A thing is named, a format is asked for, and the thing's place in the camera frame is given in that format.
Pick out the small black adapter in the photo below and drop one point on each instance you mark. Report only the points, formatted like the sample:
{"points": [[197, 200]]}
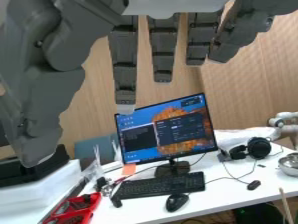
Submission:
{"points": [[116, 202]]}

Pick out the orange sticky note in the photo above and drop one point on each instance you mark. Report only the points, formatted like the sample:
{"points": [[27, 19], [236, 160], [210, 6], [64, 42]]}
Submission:
{"points": [[128, 169]]}

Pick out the small black dongle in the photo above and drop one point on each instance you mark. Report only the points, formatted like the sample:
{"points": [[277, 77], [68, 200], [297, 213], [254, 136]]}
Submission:
{"points": [[253, 184]]}

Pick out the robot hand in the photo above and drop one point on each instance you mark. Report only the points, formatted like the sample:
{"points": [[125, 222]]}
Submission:
{"points": [[40, 66]]}

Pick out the small white jointed device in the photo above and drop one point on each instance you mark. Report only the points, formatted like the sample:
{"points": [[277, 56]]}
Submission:
{"points": [[286, 121]]}

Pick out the thin stick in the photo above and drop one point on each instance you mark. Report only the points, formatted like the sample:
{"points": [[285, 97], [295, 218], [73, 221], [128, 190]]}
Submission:
{"points": [[283, 206]]}

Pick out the metal bowl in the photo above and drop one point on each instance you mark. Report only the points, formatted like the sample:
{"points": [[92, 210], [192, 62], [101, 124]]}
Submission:
{"points": [[289, 165]]}

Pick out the black mouse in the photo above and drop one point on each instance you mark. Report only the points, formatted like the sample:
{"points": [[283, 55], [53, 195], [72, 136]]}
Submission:
{"points": [[176, 201]]}

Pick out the black headphones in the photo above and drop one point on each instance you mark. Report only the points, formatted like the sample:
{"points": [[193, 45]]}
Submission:
{"points": [[257, 146]]}

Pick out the white desk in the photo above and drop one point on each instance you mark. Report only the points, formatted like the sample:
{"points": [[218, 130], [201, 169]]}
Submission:
{"points": [[230, 193]]}

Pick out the white foam box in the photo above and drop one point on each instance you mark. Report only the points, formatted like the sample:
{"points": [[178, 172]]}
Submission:
{"points": [[40, 191]]}

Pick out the computer screen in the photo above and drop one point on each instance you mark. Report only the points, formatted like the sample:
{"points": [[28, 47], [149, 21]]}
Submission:
{"points": [[166, 130]]}

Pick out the red tray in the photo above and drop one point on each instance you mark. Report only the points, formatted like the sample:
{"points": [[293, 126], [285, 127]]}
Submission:
{"points": [[84, 201], [60, 216]]}

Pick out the black keyboard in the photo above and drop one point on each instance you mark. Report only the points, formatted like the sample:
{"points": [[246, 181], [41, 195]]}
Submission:
{"points": [[161, 185]]}

